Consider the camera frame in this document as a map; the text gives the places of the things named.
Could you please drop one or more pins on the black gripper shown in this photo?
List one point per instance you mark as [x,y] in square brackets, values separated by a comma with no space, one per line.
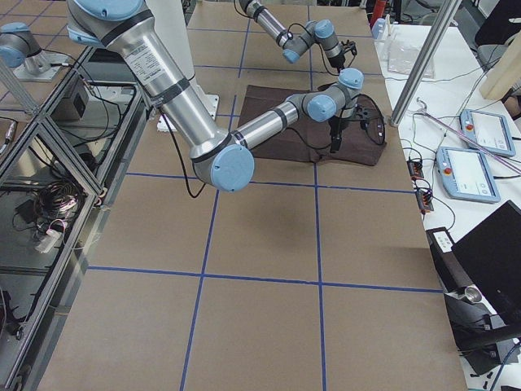
[338,62]
[337,125]

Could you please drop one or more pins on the brown t-shirt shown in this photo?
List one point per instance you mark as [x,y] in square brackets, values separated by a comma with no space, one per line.
[309,141]

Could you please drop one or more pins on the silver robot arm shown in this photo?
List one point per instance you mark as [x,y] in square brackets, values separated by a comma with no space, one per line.
[294,46]
[219,157]

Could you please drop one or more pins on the clear plastic tray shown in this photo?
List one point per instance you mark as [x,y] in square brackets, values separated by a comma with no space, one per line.
[398,54]

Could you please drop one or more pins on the red cylinder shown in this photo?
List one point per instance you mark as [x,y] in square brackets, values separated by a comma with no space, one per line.
[378,10]

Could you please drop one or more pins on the black electronics board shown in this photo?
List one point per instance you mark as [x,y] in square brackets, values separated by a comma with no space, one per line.
[422,188]

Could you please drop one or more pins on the near blue teach pendant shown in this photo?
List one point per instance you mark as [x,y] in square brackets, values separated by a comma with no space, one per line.
[465,175]

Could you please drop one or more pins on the blue teach pendant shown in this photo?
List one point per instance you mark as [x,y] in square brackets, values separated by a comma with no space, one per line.
[489,130]
[465,175]

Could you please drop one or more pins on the far blue teach pendant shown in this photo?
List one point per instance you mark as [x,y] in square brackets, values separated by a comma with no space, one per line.
[489,130]

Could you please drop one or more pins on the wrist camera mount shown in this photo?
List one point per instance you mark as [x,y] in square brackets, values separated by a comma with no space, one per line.
[364,116]
[349,47]

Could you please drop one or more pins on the aluminium frame post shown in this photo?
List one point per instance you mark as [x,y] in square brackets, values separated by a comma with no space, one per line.
[429,47]

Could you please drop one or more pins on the white pedestal column base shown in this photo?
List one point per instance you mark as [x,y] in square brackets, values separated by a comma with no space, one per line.
[170,26]

